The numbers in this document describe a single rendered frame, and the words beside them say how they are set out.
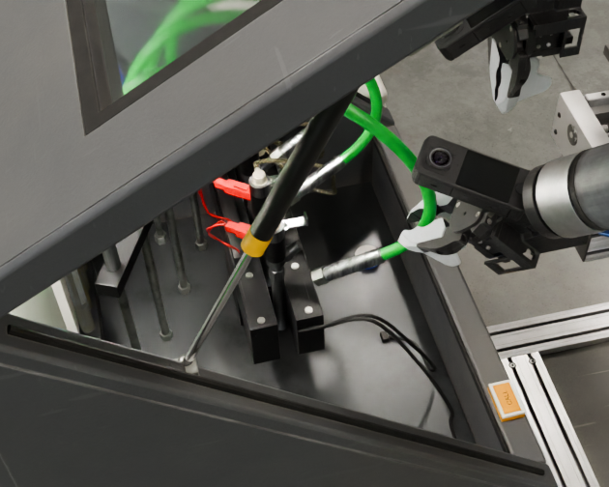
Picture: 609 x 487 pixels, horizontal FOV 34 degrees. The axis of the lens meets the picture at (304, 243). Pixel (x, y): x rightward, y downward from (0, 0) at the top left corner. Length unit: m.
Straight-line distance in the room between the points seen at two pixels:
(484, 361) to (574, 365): 0.94
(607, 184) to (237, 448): 0.41
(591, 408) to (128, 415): 1.47
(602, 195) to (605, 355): 1.41
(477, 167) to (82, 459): 0.45
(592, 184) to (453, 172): 0.14
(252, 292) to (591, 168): 0.59
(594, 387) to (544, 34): 1.22
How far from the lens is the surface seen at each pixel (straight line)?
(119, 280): 1.23
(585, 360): 2.27
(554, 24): 1.14
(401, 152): 1.00
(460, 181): 0.96
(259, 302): 1.34
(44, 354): 0.80
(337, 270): 1.15
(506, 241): 1.00
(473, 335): 1.35
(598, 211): 0.90
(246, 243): 0.76
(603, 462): 2.14
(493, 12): 1.12
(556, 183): 0.92
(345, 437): 0.98
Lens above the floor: 2.04
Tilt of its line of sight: 49 degrees down
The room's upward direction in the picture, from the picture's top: 3 degrees counter-clockwise
